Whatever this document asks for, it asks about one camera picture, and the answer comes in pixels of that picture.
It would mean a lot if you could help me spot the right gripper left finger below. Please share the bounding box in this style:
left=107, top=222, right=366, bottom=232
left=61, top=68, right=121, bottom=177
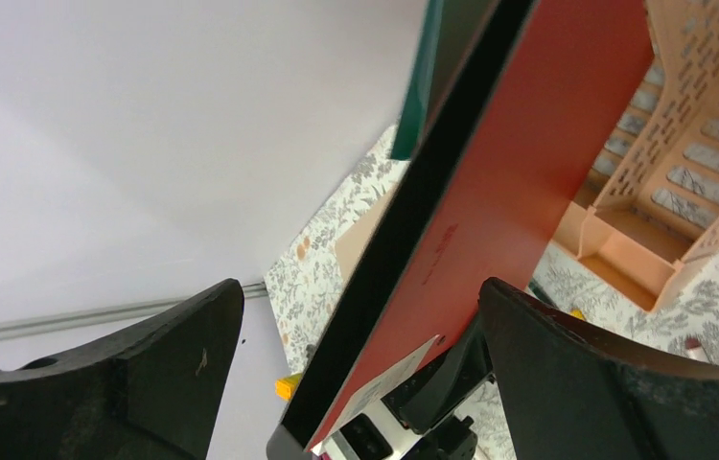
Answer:
left=0, top=279, right=244, bottom=459

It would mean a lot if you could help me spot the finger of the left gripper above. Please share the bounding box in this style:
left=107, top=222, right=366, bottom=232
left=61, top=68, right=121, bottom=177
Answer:
left=382, top=315, right=495, bottom=435

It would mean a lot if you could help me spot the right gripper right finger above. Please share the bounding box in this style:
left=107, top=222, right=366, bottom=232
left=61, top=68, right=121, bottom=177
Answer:
left=478, top=278, right=719, bottom=459

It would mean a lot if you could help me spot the beige notebook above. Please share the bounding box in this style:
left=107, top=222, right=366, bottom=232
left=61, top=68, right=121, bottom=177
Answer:
left=335, top=184, right=398, bottom=285

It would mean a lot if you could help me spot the peach file organizer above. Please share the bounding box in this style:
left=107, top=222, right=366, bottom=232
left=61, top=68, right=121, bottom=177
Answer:
left=553, top=1, right=719, bottom=311

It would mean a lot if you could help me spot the red notebook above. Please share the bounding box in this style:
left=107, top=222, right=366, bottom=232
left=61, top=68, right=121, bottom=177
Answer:
left=267, top=1, right=652, bottom=459

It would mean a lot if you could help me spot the teal folder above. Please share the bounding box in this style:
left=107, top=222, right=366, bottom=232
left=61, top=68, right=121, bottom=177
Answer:
left=390, top=0, right=498, bottom=161

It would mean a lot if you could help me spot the yellow block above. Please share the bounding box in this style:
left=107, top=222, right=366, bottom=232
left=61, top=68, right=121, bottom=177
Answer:
left=274, top=373, right=302, bottom=402

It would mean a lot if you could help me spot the dark red tip pen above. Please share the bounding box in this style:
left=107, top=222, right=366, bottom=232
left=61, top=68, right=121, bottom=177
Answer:
left=684, top=336, right=710, bottom=363

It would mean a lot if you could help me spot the floral table mat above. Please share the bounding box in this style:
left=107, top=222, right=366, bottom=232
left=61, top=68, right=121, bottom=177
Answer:
left=264, top=123, right=719, bottom=460

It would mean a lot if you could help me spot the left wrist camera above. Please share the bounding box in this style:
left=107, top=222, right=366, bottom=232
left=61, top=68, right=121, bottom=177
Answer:
left=313, top=410, right=421, bottom=459

